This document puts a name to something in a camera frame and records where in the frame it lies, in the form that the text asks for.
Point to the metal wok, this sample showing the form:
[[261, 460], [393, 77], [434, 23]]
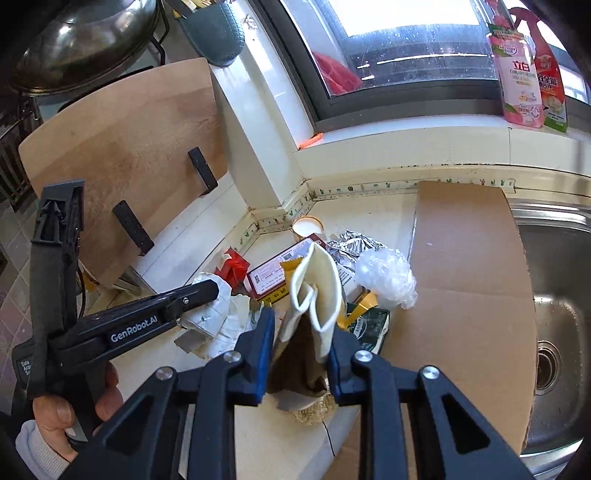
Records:
[[83, 41]]

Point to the person's left forearm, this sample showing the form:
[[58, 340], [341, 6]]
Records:
[[34, 450]]

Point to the black metal rack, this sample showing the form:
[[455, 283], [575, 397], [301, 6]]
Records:
[[14, 161]]

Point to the stainless steel sink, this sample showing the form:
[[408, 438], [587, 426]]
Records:
[[554, 277]]

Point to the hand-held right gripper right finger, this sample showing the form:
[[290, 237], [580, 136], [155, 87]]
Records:
[[336, 369]]

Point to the cream and brown paper bag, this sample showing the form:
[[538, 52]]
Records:
[[318, 286]]

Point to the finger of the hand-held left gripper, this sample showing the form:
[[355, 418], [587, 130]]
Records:
[[196, 297]]

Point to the wooden cutting board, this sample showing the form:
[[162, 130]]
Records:
[[129, 129]]

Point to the window with dark frame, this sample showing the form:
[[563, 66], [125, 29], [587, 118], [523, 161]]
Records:
[[415, 55]]

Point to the tan fibrous pad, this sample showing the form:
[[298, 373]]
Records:
[[314, 413]]

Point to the green and red detergent pouch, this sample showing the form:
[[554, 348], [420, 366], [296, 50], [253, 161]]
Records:
[[554, 106]]

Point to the pink detergent pouch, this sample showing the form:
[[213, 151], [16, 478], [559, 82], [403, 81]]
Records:
[[517, 83]]

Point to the red and white flat box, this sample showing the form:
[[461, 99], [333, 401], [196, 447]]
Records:
[[272, 277]]

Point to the green milk carton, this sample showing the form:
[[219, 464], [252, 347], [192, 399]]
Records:
[[369, 327]]

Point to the white paper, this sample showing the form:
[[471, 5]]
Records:
[[217, 323]]

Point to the yellow wrapper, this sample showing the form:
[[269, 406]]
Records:
[[364, 302]]

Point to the brown cardboard sheet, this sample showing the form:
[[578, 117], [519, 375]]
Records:
[[461, 277]]

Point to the red wrapper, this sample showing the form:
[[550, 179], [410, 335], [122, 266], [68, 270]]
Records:
[[235, 270]]

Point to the person's left hand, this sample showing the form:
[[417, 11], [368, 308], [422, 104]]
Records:
[[51, 415]]

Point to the clear plastic bag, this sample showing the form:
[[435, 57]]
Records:
[[383, 277]]

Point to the crumpled silver foil wrapper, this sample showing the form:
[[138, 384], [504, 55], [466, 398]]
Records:
[[355, 242]]

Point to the black cutting board stand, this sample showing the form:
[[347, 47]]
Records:
[[134, 228]]

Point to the teal plastic basket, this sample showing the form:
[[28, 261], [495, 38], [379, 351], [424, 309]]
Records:
[[217, 32]]

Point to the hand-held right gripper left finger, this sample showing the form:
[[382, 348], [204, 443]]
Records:
[[261, 355]]

